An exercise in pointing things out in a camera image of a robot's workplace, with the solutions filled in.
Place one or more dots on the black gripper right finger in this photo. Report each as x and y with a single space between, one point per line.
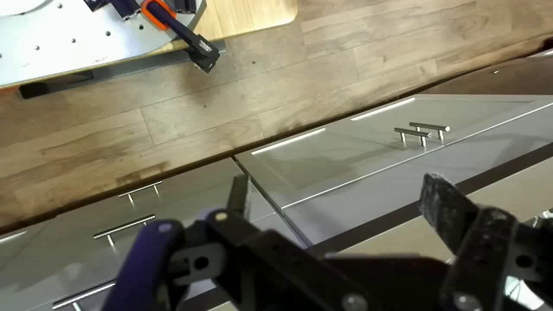
446 210

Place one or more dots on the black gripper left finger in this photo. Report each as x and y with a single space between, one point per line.
239 195

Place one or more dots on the grey lower cabinet fronts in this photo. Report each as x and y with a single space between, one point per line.
310 188

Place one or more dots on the light wooden board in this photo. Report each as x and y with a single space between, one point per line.
220 20

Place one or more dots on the orange handled bar clamp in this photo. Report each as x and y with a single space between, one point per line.
163 17

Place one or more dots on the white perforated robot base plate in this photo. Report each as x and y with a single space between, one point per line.
42 39

